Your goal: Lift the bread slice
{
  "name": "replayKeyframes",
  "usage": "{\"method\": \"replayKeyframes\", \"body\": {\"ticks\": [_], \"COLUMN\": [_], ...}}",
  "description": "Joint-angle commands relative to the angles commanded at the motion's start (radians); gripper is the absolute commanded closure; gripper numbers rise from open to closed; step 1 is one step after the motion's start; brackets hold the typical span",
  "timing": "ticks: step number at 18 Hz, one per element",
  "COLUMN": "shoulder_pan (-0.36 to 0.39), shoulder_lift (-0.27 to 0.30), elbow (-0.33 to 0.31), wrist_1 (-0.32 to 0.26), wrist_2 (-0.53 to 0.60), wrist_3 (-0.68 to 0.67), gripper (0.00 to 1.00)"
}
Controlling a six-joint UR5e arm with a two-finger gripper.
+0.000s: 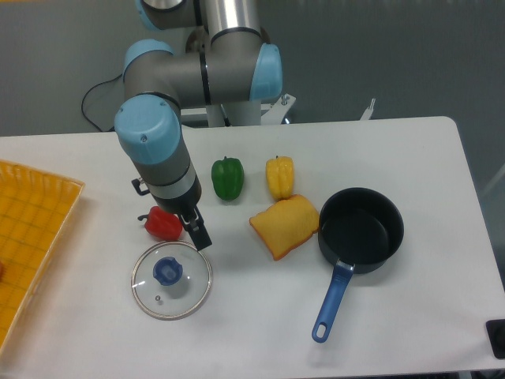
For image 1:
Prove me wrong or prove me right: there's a red toy bell pepper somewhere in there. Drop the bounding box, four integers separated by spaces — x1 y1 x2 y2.
137 206 183 242

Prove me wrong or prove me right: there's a yellow toy bell pepper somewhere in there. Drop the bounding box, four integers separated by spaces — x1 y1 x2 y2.
265 156 294 201

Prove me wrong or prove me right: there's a glass lid with blue knob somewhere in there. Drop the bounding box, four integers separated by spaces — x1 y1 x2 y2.
130 241 212 321

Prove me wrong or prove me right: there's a yellow plastic basket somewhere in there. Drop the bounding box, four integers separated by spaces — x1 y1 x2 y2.
1 160 85 351

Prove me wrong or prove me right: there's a black saucepan with blue handle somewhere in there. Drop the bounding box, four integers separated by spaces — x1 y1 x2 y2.
312 187 404 343

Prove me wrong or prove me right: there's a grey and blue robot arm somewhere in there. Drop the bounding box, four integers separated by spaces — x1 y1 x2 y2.
114 1 282 250

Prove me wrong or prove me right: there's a black cable on floor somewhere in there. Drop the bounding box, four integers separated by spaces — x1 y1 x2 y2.
80 74 127 133

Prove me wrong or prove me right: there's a black object at table edge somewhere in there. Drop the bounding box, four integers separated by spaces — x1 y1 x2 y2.
485 319 505 359

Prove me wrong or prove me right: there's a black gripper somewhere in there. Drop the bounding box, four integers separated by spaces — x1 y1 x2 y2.
132 178 212 250

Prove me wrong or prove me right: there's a green toy bell pepper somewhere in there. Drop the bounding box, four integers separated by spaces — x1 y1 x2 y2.
211 156 245 201

